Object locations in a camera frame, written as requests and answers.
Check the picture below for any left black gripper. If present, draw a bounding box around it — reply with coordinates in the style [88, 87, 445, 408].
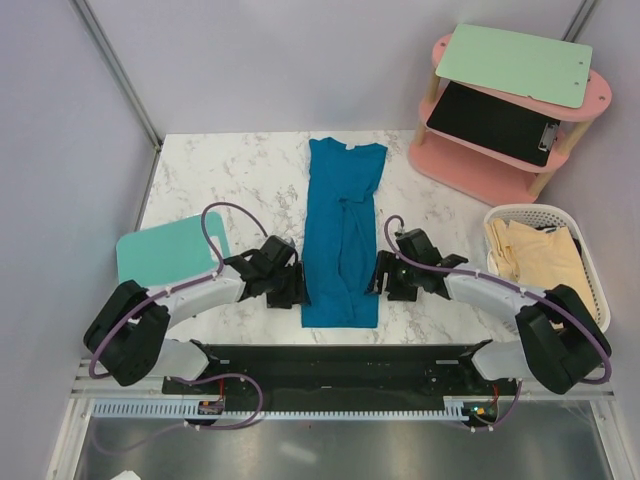
[265, 260, 311, 309]

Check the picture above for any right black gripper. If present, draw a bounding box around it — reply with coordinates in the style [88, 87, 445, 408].
[363, 250, 420, 302]

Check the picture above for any blue t shirt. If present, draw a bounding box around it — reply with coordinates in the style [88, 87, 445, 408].
[301, 137, 387, 328]

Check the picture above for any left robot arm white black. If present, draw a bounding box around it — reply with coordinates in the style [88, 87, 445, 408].
[83, 235, 310, 393]

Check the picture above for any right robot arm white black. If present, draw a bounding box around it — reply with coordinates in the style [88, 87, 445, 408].
[367, 229, 611, 394]

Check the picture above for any pink three tier shelf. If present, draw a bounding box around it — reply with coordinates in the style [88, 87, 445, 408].
[409, 31, 612, 206]

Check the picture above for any teal cutting board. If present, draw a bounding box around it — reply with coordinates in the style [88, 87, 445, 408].
[116, 212, 230, 288]

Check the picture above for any beige t shirt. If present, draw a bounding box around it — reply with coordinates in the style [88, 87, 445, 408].
[484, 218, 597, 317]

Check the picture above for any white laundry basket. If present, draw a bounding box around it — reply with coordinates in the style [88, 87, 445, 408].
[483, 203, 614, 336]

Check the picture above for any black clipboard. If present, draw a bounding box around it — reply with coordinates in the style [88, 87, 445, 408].
[426, 82, 560, 167]

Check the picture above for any white paper scrap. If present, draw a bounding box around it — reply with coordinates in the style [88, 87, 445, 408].
[111, 470, 141, 480]

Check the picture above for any green board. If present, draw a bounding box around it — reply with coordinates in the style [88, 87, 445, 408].
[436, 24, 593, 109]

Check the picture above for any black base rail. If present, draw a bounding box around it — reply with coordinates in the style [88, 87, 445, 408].
[162, 345, 516, 409]

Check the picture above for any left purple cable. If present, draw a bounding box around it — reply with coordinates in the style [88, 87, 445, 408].
[88, 202, 271, 456]

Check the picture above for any white cable duct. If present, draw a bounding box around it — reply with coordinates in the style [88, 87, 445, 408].
[91, 396, 468, 421]

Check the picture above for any aluminium extrusion rail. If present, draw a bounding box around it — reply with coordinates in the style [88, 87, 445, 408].
[72, 360, 615, 401]

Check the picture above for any aluminium frame post right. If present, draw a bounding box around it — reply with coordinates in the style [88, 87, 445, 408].
[561, 0, 594, 42]

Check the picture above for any aluminium frame post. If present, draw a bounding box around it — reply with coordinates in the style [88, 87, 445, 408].
[561, 0, 594, 42]
[69, 0, 163, 152]

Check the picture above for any aluminium frame post left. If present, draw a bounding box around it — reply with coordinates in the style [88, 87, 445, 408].
[69, 0, 163, 152]

